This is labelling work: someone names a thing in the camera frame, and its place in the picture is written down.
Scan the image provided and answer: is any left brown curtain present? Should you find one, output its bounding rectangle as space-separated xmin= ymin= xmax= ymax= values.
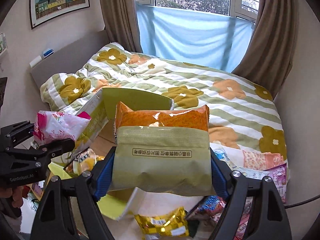
xmin=100 ymin=0 xmax=142 ymax=53

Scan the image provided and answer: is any purple snack bag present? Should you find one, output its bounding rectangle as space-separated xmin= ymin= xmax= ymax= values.
xmin=266 ymin=164 xmax=287 ymax=203

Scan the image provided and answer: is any brown curtain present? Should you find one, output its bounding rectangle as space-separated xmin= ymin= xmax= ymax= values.
xmin=232 ymin=0 xmax=297 ymax=98
xmin=100 ymin=0 xmax=142 ymax=53

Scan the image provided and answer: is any green cardboard box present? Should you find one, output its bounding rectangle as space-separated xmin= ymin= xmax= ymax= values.
xmin=48 ymin=87 xmax=175 ymax=221

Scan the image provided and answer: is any framed picture of houses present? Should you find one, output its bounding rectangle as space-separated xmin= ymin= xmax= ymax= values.
xmin=29 ymin=0 xmax=91 ymax=30

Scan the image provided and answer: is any white folding table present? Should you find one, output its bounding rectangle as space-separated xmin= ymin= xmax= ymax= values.
xmin=100 ymin=142 xmax=251 ymax=240

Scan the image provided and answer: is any orange green snack bag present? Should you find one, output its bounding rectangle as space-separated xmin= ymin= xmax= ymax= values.
xmin=111 ymin=102 xmax=214 ymax=197

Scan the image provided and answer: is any orange floral towel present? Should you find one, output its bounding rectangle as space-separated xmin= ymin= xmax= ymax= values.
xmin=242 ymin=150 xmax=285 ymax=171

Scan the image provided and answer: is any pink snack bag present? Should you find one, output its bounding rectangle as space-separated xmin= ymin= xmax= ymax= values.
xmin=33 ymin=111 xmax=91 ymax=146

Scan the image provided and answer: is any sponge crunch chocolate bag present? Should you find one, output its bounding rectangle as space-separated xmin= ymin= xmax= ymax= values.
xmin=189 ymin=196 xmax=226 ymax=223

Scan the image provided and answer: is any white blue item on headboard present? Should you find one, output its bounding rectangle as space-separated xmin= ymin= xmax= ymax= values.
xmin=29 ymin=49 xmax=54 ymax=68

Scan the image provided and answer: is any person's left hand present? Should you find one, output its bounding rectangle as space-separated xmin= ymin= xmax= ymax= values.
xmin=0 ymin=186 xmax=23 ymax=208

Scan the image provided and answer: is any floral striped quilt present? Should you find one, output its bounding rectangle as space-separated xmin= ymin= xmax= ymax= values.
xmin=40 ymin=43 xmax=287 ymax=158

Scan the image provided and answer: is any blue cloth over window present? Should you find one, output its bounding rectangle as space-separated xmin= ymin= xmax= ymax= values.
xmin=136 ymin=5 xmax=254 ymax=73

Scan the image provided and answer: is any gold snack bag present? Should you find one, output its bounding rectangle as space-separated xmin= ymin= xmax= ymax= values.
xmin=135 ymin=207 xmax=189 ymax=239

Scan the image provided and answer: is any right brown curtain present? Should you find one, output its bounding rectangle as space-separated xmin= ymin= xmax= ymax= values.
xmin=232 ymin=0 xmax=297 ymax=98

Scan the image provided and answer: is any grey headboard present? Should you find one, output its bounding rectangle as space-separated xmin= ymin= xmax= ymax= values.
xmin=30 ymin=30 xmax=110 ymax=87

